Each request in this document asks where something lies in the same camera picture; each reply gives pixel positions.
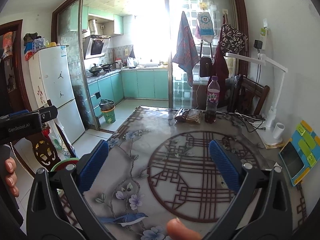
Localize blue smiley hanging bag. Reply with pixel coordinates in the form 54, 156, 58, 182
195, 11, 215, 43

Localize white two-door refrigerator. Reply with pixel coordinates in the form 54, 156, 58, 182
28, 46, 85, 143

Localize plaid hanging cloth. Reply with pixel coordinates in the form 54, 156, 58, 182
172, 11, 199, 87

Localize white cup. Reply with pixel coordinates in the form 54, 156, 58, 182
272, 122, 285, 139

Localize dark red hanging garment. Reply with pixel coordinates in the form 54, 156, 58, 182
207, 47, 229, 102

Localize blue yellow kids tablet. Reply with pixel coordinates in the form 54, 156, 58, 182
279, 120, 320, 186

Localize white wall power strip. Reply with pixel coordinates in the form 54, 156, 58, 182
259, 27, 268, 50

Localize person's right hand thumb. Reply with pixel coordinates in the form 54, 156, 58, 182
167, 218, 202, 240

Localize dark packaged snack bag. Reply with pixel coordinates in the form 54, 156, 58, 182
174, 108, 202, 124

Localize black range hood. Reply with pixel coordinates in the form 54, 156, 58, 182
82, 35, 111, 59

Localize black white letter bag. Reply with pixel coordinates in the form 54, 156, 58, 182
220, 24, 247, 55

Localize red green plastic basin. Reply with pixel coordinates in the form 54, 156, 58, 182
51, 158, 79, 172

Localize black hanging handbag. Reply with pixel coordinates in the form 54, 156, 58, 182
199, 40, 213, 77

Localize wooden chair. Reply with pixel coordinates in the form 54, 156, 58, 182
227, 75, 270, 115

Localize white desk lamp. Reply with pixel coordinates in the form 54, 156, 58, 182
224, 52, 289, 145

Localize purple-label drink bottle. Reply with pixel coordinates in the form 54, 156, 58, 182
204, 76, 220, 124

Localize floral patterned tablecloth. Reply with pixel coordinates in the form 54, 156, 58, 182
83, 106, 307, 239

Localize green trash bin with bag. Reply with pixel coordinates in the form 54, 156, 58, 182
99, 99, 116, 124

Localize person's left hand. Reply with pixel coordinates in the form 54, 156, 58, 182
5, 157, 20, 197

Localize black wok on stove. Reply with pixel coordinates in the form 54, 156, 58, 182
89, 63, 102, 76

